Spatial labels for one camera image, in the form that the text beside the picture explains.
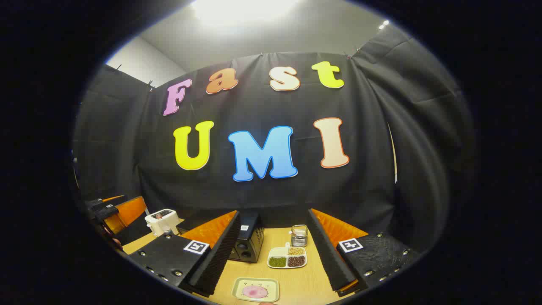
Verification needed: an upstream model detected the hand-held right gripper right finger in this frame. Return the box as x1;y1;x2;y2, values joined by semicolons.
307;208;423;297

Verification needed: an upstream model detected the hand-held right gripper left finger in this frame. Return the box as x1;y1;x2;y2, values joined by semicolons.
127;210;241;298

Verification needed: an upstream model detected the black electric oven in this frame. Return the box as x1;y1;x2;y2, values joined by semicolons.
229;212;265;263

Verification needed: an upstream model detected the pale rectangular plate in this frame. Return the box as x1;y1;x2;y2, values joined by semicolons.
232;277;279;303

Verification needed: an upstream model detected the pink meat slice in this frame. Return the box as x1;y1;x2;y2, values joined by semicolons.
242;285;269;299

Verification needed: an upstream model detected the clear toothpick jar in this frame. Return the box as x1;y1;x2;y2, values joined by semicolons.
291;225;308;247

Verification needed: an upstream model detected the white toaster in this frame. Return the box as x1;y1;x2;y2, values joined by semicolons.
145;208;179;237

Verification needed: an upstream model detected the divided white dish of beans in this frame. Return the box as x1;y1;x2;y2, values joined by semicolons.
267;242;307;269

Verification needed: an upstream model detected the clear plastic water bottle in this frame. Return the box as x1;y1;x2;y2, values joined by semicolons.
155;213;172;235

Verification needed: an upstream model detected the black backdrop cloth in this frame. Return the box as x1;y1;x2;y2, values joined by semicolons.
72;25;477;255

